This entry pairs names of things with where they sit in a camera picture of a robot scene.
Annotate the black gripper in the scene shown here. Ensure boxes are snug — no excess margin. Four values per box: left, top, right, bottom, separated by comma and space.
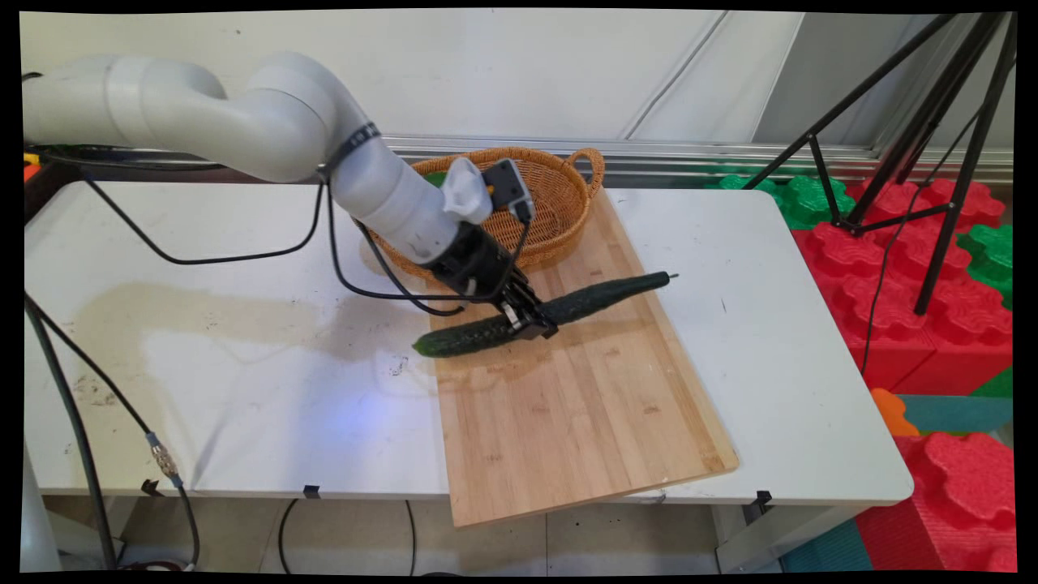
422, 224, 561, 342

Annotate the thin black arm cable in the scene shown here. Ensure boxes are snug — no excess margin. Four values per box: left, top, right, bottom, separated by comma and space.
24, 71, 536, 317

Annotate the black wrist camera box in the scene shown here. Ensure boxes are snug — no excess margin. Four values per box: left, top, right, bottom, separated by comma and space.
480, 159, 535, 225

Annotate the small red foam block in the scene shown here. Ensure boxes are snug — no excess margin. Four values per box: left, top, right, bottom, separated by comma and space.
856, 432, 1019, 573

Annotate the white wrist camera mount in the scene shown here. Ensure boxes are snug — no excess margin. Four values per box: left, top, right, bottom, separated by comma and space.
442, 157, 494, 226

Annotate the green foam block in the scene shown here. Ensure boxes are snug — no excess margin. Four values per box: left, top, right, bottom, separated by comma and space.
704, 173, 857, 231
957, 223, 1014, 311

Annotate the woven wicker basket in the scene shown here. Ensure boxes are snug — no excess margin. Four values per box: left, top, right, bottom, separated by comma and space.
355, 147, 606, 285

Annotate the teal foam mat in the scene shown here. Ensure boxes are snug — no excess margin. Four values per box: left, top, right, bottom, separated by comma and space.
896, 394, 1014, 436

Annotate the bamboo wooden cutting board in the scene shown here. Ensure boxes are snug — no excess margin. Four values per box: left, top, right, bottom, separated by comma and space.
425, 188, 740, 529

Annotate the large red foam block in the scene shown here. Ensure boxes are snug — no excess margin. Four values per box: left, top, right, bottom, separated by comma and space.
791, 178, 1014, 396

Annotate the dark green cucumber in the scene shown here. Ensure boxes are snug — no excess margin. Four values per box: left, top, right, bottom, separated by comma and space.
412, 272, 672, 359

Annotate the thin black tripod cable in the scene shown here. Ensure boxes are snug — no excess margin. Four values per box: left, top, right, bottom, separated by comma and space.
860, 105, 982, 378

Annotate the white table leg frame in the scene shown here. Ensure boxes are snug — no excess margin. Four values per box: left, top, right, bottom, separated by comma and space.
714, 503, 870, 573

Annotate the black tripod stand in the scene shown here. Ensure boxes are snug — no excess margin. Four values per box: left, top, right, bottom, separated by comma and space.
742, 12, 1019, 317

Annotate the thick black cable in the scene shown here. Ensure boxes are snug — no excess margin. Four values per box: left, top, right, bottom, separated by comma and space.
23, 294, 119, 573

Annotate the orange foam piece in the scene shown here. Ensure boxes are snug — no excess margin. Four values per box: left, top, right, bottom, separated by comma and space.
871, 388, 922, 438

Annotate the black cable with metal connector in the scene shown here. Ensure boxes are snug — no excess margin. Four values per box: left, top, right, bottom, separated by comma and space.
27, 300, 202, 573

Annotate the metal window rail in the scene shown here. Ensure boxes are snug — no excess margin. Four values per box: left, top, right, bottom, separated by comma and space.
381, 134, 1014, 186

